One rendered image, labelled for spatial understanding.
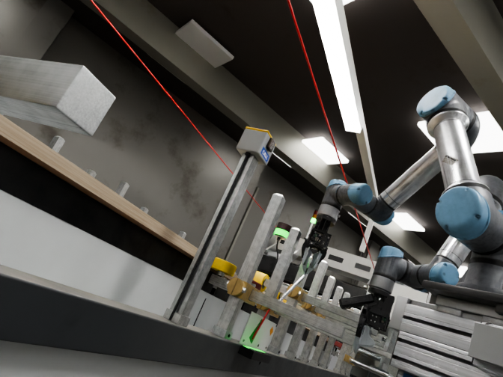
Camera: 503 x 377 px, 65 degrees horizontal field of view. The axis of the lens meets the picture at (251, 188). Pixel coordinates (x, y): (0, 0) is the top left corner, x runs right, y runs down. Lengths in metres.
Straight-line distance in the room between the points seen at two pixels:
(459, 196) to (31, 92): 0.96
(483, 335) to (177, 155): 5.61
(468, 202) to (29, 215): 0.95
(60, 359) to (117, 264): 0.35
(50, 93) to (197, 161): 6.15
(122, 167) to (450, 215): 5.20
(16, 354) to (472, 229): 0.93
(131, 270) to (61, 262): 0.22
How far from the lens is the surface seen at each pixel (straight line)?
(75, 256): 0.98
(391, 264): 1.41
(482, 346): 0.95
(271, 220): 1.23
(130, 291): 1.15
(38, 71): 0.28
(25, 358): 0.73
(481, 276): 1.13
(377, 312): 1.38
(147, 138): 6.06
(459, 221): 1.05
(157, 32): 4.77
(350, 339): 1.39
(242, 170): 1.02
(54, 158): 0.81
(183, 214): 6.26
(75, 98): 0.25
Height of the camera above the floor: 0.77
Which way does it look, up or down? 17 degrees up
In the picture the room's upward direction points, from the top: 24 degrees clockwise
